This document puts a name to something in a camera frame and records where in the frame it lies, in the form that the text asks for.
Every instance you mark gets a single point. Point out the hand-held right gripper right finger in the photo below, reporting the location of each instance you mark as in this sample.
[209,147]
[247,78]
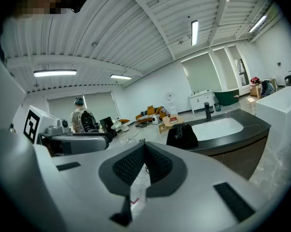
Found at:
[196,202]

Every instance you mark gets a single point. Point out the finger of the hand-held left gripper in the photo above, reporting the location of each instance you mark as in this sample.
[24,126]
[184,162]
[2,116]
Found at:
[97,134]
[82,144]

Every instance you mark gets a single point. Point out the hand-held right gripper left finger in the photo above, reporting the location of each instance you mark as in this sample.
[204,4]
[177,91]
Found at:
[82,190]

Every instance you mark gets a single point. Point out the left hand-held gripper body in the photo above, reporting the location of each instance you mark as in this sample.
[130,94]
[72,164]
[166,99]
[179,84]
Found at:
[33,126]

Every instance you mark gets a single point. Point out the black cloth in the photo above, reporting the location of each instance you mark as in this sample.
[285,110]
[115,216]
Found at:
[186,140]

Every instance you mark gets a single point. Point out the black cabinet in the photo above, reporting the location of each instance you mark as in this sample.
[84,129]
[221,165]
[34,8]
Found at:
[106,124]

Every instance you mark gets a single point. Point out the white round chair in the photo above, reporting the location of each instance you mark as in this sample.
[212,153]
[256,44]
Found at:
[122,126]

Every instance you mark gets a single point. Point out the window roller blind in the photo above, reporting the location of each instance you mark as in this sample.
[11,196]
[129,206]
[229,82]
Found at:
[203,74]
[101,105]
[60,107]

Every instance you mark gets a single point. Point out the ceiling strip light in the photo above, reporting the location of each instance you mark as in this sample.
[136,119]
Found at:
[194,33]
[54,73]
[257,24]
[120,76]

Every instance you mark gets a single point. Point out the orange sofa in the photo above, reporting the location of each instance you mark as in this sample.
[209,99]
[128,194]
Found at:
[150,112]

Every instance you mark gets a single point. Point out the small white heater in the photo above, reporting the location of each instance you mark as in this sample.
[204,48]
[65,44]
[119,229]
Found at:
[156,120]

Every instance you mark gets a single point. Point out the open wooden drawer box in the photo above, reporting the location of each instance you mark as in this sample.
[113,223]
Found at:
[163,128]

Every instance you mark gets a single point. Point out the black countertop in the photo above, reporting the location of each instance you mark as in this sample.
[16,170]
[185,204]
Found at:
[244,153]

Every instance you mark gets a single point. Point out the white sink basin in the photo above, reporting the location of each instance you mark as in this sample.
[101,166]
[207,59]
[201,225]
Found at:
[215,128]

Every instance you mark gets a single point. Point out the red book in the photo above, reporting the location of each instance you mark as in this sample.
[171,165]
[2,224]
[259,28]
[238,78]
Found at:
[173,120]

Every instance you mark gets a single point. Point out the oval wooden coffee table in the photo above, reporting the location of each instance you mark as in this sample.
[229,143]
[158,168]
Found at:
[177,125]

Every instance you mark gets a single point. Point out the white water dispenser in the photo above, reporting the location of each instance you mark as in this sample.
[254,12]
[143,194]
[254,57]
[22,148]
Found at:
[171,104]

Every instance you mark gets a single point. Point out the black sink faucet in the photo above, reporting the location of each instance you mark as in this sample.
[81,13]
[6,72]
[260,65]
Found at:
[208,110]

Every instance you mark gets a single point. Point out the small blue trash bin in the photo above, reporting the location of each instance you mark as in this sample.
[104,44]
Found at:
[217,107]

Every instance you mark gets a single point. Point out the white vanity cabinet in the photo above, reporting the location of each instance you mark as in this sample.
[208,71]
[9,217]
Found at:
[200,100]

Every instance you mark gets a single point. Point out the dark green bathtub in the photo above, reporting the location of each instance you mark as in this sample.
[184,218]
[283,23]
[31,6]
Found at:
[226,97]

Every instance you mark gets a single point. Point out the white bathtub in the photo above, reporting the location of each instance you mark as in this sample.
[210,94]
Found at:
[278,110]

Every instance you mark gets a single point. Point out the cardboard box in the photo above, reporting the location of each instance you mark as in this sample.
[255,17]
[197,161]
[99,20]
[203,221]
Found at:
[255,91]

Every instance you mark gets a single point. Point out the red cloth bundle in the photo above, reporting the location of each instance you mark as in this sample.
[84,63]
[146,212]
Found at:
[255,80]

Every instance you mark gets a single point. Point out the black head-mounted camera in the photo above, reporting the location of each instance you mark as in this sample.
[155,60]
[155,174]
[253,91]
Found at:
[80,0]

